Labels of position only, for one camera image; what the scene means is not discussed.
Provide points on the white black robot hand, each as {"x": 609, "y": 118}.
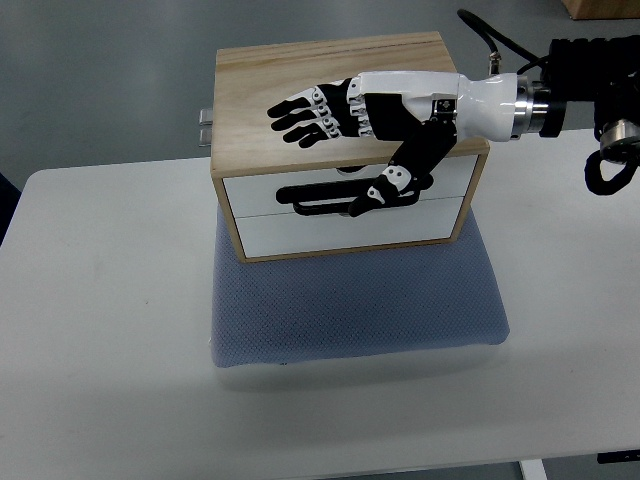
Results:
{"x": 427, "y": 113}

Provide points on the black drawer handle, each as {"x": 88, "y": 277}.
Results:
{"x": 348, "y": 198}

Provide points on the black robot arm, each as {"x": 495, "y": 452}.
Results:
{"x": 603, "y": 72}

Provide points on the wooden drawer cabinet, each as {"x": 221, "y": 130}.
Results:
{"x": 250, "y": 80}

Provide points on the brown cardboard box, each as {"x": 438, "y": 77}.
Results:
{"x": 602, "y": 9}

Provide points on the blue grey cushion mat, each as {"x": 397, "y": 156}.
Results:
{"x": 354, "y": 305}

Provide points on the silver metal clamp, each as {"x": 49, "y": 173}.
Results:
{"x": 206, "y": 126}

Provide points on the white table leg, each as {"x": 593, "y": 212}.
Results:
{"x": 532, "y": 469}

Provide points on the black table control panel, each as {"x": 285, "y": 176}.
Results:
{"x": 618, "y": 457}

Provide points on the dark blue chair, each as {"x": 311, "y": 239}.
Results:
{"x": 9, "y": 199}

